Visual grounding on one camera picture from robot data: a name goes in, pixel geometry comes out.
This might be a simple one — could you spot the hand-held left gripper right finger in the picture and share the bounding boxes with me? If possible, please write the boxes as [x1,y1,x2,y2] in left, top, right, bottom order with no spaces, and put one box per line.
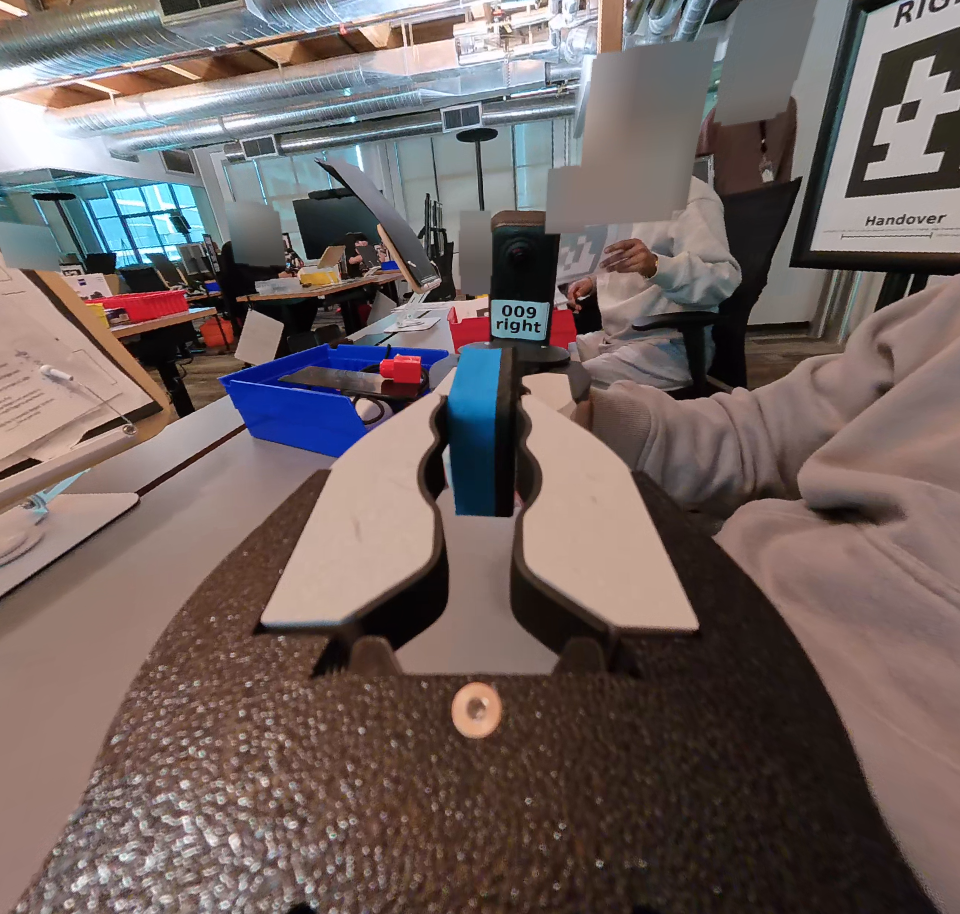
[510,394,701,638]

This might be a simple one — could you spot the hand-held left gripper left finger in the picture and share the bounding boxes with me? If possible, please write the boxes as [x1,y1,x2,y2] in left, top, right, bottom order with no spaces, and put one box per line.
[258,392,451,630]

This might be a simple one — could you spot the blue and black block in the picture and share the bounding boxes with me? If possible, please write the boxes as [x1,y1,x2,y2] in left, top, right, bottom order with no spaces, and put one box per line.
[445,345,520,518]

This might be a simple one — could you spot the blue plastic bin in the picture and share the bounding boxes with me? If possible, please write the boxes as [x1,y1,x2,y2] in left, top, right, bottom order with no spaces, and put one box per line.
[218,342,451,459]

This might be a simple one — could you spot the person's right forearm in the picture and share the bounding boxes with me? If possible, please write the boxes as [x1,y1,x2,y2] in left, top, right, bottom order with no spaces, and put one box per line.
[585,276,960,518]

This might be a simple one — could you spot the grey desk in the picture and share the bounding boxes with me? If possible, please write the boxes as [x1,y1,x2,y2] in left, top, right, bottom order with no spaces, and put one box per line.
[0,314,579,904]

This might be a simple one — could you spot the red storage bin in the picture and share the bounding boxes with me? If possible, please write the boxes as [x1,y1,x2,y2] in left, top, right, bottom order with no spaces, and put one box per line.
[447,302,579,354]
[84,289,189,324]

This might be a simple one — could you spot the marker print paper sheet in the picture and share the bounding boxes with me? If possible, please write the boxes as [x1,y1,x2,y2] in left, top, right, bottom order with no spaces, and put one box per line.
[558,227,639,293]

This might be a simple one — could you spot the black floor lamp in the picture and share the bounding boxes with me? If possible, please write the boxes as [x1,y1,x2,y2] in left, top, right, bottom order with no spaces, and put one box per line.
[31,190,78,255]
[456,126,501,214]

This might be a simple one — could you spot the background wooden table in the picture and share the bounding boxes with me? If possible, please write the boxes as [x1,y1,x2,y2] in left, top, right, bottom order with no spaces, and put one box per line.
[237,269,406,338]
[108,306,220,416]

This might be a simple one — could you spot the small board on white stand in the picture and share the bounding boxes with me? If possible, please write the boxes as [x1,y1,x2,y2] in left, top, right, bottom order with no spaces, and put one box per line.
[234,308,286,365]

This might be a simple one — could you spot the black office chair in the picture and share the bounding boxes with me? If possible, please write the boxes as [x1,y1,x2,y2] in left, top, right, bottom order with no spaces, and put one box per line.
[632,177,804,396]

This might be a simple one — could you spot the printed instruction sheets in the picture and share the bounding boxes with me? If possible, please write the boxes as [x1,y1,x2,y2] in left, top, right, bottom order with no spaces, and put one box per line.
[0,265,156,462]

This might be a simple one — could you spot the framed marker sign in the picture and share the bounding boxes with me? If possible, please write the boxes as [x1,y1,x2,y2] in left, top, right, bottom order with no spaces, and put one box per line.
[789,0,960,276]

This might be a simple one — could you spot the black cable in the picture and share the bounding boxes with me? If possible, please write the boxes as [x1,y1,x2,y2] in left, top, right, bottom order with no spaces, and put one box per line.
[351,362,435,429]

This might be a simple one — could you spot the silver ventilation duct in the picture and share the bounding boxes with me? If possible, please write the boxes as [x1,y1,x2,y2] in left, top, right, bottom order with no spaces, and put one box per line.
[52,51,594,158]
[0,0,466,94]

